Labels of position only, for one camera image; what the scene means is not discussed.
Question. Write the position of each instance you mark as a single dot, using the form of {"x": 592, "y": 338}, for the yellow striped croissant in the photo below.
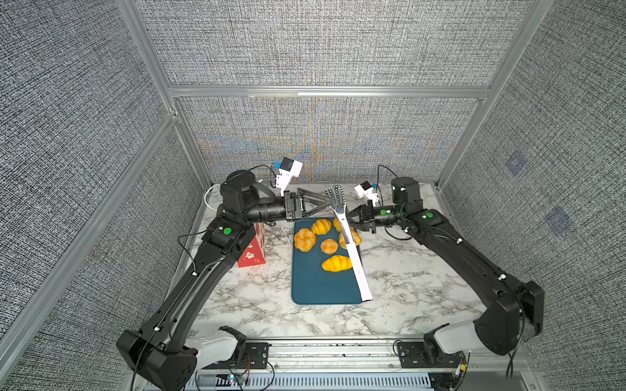
{"x": 337, "y": 263}

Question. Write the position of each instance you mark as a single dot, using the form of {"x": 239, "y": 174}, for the striped yellow bun left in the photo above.
{"x": 321, "y": 227}

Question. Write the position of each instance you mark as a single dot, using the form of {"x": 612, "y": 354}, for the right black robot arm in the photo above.
{"x": 514, "y": 310}

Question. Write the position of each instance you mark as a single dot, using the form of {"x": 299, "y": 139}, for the knot shaped bread roll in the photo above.
{"x": 304, "y": 240}

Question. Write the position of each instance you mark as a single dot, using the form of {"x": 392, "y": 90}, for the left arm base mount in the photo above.
{"x": 253, "y": 356}

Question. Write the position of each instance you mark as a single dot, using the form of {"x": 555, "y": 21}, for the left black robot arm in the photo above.
{"x": 158, "y": 351}

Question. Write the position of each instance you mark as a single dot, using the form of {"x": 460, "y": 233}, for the wrist white camera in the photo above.
{"x": 368, "y": 191}
{"x": 287, "y": 170}

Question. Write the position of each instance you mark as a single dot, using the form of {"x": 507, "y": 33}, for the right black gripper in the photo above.
{"x": 367, "y": 213}

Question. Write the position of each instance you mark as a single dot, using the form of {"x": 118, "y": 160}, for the red white paper gift bag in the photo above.
{"x": 254, "y": 254}

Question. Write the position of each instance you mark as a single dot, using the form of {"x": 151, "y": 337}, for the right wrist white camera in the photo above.
{"x": 368, "y": 191}

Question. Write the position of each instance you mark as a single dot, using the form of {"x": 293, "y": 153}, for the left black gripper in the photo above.
{"x": 295, "y": 202}

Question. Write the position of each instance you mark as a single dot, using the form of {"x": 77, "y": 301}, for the small round crusty bun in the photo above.
{"x": 329, "y": 246}

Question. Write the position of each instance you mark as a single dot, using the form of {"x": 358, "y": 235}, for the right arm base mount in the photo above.
{"x": 418, "y": 354}

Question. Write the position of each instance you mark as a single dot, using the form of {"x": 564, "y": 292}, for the flaky braided pastry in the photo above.
{"x": 355, "y": 236}

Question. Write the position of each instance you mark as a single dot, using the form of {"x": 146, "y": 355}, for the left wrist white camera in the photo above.
{"x": 287, "y": 170}

